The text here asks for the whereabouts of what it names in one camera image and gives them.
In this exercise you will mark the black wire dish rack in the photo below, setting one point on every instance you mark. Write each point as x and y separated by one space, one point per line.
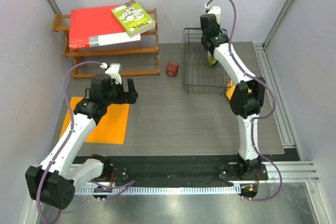
198 76

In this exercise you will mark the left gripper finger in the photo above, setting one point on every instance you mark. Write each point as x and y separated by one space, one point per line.
131 97
131 87

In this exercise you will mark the green book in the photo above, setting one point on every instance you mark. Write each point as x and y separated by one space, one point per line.
133 18

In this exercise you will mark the green dotted plate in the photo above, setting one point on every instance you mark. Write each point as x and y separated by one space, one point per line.
212 61

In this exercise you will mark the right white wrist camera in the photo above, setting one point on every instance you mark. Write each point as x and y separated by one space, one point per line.
216 10

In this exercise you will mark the red file folder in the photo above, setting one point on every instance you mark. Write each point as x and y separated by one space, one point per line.
94 27

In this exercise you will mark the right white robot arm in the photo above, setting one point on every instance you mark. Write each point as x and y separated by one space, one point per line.
247 98

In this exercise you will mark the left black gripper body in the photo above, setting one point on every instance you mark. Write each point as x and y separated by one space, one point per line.
117 95

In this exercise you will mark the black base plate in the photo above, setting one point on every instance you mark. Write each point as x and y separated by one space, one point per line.
179 171

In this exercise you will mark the red brown cube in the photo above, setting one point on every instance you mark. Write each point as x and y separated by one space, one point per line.
172 69

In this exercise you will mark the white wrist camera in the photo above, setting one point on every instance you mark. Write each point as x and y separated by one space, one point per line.
216 10
114 71

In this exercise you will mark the orange dotted plate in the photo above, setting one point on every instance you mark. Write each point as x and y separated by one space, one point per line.
230 89

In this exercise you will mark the wooden shelf rack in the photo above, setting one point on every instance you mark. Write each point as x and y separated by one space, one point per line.
78 55

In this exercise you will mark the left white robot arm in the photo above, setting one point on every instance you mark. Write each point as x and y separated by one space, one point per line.
53 181

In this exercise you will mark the perforated metal rail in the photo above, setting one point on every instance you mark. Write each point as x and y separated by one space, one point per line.
132 191

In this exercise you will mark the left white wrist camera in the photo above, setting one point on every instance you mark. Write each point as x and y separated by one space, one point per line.
114 71

